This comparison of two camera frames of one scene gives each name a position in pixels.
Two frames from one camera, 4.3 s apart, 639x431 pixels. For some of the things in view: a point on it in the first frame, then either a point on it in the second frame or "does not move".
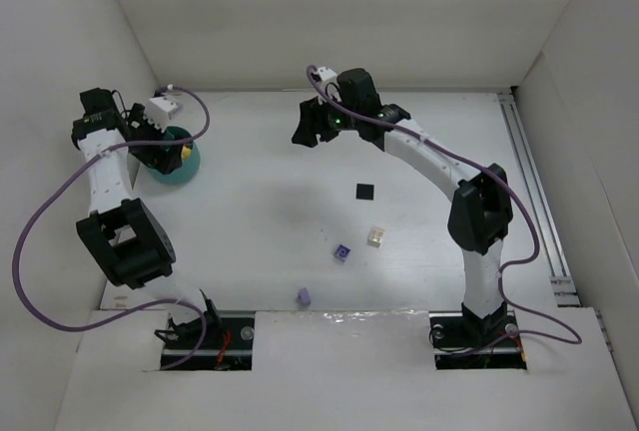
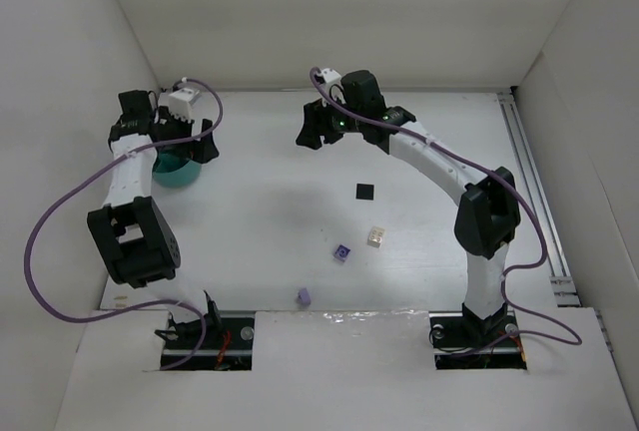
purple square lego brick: (341, 252) does not move
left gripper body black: (157, 150) -> (185, 133)
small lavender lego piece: (304, 296) does not move
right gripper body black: (319, 122) does not move
